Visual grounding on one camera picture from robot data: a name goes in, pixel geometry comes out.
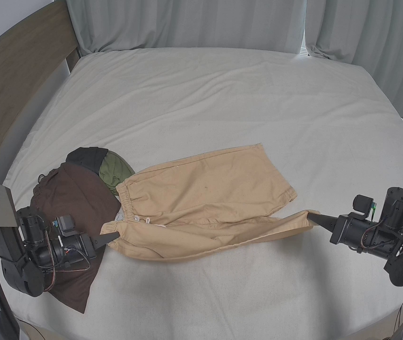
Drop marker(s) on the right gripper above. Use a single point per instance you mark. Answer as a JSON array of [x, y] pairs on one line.
[[354, 234]]

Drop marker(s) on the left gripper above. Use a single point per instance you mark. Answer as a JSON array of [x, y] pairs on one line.
[[79, 248]]

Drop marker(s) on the beige shorts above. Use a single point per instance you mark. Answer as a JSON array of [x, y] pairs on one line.
[[205, 197]]

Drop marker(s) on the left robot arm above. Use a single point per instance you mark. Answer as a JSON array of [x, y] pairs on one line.
[[20, 271]]

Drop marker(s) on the bed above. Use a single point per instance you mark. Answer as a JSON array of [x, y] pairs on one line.
[[201, 94]]

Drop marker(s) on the white garment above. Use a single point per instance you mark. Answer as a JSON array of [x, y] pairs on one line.
[[119, 216]]

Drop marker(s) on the brown garment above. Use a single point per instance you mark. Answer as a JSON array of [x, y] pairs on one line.
[[81, 197]]

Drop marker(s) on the green garment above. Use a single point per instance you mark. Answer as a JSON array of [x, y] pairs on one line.
[[113, 172]]

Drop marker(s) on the black garment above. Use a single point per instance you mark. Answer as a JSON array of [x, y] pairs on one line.
[[84, 159]]

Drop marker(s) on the window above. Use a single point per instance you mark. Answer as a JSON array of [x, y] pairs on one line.
[[304, 52]]

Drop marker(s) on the pale grey-green curtain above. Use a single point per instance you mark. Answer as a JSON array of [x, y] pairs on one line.
[[364, 19], [187, 12]]

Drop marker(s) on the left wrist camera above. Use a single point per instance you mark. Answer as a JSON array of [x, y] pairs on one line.
[[65, 225]]

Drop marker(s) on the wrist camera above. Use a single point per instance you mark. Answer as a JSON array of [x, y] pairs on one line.
[[65, 225], [362, 205]]

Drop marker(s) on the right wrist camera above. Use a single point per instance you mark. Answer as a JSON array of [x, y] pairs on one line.
[[362, 205]]

